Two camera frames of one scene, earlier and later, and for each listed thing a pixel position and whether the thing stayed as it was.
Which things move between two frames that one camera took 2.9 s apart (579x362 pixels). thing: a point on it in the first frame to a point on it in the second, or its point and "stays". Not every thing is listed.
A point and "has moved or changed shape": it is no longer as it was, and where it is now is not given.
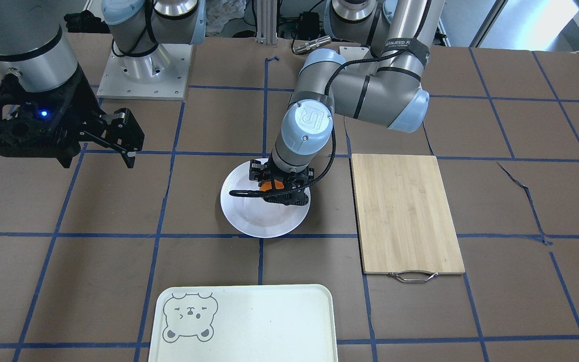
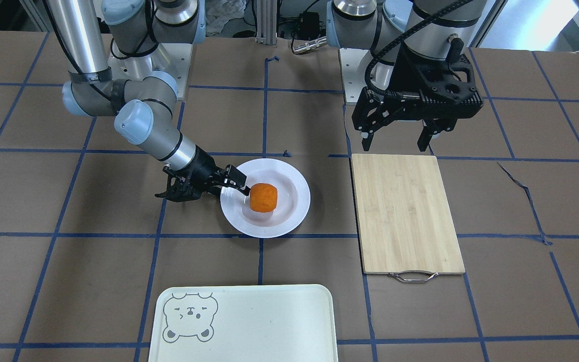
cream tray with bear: [253, 323] stays
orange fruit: [267, 185] has moved or changed shape
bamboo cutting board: [404, 223] stays
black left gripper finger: [250, 193] to [431, 126]
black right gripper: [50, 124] to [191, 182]
